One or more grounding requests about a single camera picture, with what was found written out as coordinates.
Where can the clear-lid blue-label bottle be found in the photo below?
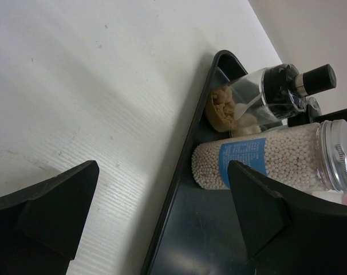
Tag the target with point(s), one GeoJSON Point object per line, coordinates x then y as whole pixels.
{"type": "Point", "coordinates": [310, 157]}

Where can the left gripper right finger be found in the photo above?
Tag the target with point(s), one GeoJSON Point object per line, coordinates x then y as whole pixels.
{"type": "Point", "coordinates": [287, 231]}

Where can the black rectangular plastic tray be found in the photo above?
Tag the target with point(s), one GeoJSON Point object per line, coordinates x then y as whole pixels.
{"type": "Point", "coordinates": [198, 230]}

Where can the black-cap pale spice bottle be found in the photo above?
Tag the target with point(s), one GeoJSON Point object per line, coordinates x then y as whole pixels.
{"type": "Point", "coordinates": [254, 129]}

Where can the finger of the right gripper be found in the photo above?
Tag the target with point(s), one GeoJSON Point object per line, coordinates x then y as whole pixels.
{"type": "Point", "coordinates": [325, 116]}

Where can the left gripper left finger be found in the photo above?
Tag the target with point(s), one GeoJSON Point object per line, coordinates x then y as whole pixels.
{"type": "Point", "coordinates": [41, 225]}

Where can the black-cap brown spice bottle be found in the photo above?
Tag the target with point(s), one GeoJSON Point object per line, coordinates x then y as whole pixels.
{"type": "Point", "coordinates": [266, 96]}

